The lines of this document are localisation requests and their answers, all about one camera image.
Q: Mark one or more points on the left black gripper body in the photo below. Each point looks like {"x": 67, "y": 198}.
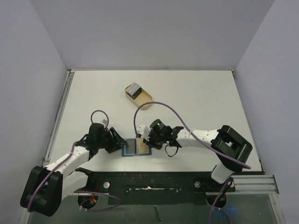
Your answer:
{"x": 102, "y": 141}

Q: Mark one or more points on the stack of credit cards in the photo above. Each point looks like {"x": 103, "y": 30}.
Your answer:
{"x": 134, "y": 90}

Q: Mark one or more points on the blue leather card holder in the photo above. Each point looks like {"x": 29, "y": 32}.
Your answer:
{"x": 130, "y": 150}

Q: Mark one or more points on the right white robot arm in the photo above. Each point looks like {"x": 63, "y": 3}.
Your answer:
{"x": 230, "y": 147}

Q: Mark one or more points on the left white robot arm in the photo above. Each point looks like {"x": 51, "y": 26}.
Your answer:
{"x": 47, "y": 186}

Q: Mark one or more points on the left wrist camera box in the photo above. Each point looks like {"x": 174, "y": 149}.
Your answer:
{"x": 105, "y": 123}

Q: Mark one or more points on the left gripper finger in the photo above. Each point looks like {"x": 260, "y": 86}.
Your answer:
{"x": 119, "y": 143}
{"x": 114, "y": 135}

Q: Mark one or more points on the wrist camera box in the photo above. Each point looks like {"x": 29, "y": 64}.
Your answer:
{"x": 105, "y": 123}
{"x": 143, "y": 131}

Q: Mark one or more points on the aluminium front rail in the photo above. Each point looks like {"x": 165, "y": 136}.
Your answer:
{"x": 255, "y": 184}

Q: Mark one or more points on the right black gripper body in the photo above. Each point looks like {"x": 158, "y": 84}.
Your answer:
{"x": 145, "y": 141}

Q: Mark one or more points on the aluminium rail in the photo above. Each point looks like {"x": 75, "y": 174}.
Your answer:
{"x": 255, "y": 184}
{"x": 59, "y": 114}

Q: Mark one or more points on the beige oval tray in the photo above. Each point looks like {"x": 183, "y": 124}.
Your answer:
{"x": 144, "y": 97}

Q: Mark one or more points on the aluminium left side rail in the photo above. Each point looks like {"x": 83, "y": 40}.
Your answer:
{"x": 59, "y": 114}

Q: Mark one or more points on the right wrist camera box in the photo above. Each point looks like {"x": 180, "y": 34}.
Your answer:
{"x": 143, "y": 131}

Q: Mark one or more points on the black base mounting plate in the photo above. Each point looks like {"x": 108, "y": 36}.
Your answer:
{"x": 152, "y": 188}

